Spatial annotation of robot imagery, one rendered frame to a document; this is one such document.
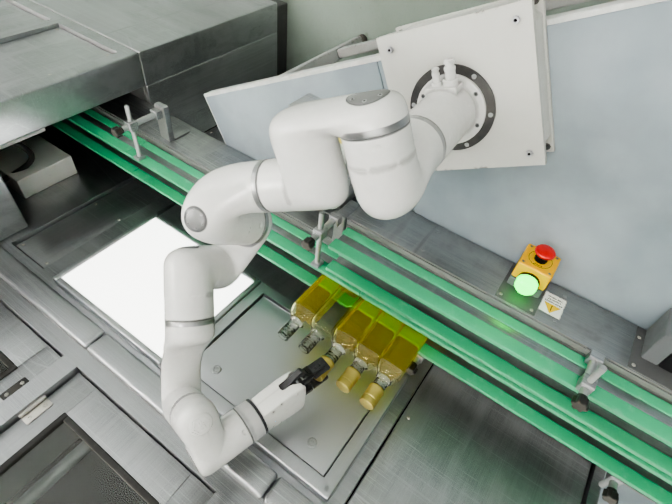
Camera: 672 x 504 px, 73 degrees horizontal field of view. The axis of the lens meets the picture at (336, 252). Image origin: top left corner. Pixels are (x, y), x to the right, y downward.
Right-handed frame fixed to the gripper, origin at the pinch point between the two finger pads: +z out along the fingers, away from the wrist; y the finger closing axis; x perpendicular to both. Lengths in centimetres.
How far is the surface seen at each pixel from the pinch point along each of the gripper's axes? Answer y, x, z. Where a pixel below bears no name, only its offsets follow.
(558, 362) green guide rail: 13.4, -31.2, 32.9
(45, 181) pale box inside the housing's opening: -13, 110, -23
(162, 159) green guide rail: 3, 80, 5
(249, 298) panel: -12.4, 32.5, 3.7
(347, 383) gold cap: 1.5, -6.1, 2.7
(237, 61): 6, 118, 55
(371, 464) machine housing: -16.3, -18.3, 1.9
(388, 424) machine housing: -15.1, -14.5, 10.6
